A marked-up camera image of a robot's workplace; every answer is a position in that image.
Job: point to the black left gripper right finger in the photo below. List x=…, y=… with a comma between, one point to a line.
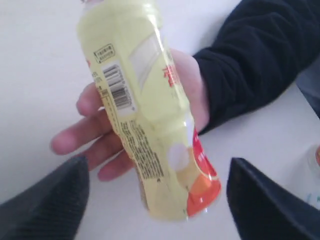
x=263, y=210

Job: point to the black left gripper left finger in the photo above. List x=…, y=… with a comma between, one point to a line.
x=51, y=209

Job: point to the clear bottle white printed label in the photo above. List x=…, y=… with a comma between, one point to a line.
x=313, y=175

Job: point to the yellow juice bottle red cap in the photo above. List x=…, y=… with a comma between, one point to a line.
x=136, y=78

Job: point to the dark sleeved forearm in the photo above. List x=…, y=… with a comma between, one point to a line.
x=259, y=51

